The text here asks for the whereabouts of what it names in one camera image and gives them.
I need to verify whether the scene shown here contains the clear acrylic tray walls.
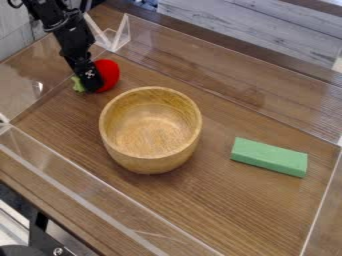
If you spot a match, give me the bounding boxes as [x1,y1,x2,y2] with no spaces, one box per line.
[0,16,342,256]

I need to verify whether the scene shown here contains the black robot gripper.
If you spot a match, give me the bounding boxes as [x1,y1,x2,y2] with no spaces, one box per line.
[52,13,106,94]

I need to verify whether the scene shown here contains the light wooden bowl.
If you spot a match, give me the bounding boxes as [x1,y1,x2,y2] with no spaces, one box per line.
[99,86,203,174]

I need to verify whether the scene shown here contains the green rectangular sponge block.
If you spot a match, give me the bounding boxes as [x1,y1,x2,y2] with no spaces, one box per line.
[231,137,309,178]

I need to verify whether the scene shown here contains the black table leg clamp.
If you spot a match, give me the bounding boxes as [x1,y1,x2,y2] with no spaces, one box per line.
[28,212,76,256]

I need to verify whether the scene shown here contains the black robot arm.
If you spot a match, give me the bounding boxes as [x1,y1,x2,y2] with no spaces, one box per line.
[5,0,104,93]

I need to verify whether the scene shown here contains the clear acrylic corner bracket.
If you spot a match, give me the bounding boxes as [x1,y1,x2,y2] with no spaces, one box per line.
[84,14,131,53]

